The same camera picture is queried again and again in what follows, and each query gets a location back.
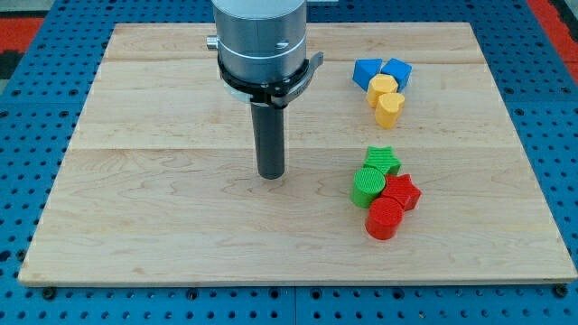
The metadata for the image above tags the black clamp ring mount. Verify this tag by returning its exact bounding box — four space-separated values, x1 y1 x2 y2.
217 51 324 108

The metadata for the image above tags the yellow heart block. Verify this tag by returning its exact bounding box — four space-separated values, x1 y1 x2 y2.
375 93 406 129

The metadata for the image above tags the red star block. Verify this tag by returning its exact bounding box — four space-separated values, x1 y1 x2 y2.
381 174 422 211

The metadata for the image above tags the green cylinder block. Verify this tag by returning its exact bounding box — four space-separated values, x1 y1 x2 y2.
350 167 386 209

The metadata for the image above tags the green star block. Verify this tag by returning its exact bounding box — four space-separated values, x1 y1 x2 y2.
363 146 402 175

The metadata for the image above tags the blue triangular block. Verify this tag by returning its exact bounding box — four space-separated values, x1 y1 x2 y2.
352 58 383 91

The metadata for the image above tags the wooden board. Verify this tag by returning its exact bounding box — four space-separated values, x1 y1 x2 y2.
19 23 577 287

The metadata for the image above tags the yellow hexagon block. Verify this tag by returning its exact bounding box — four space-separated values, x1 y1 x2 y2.
366 74 398 108

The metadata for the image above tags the blue cube block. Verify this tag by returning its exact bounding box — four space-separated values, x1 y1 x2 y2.
380 58 413 92

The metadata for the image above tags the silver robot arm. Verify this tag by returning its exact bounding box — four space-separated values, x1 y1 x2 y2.
207 0 324 180

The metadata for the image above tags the red cylinder block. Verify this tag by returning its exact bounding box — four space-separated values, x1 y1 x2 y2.
365 197 404 240

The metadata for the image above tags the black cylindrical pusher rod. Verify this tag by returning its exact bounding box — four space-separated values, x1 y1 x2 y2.
251 104 284 180

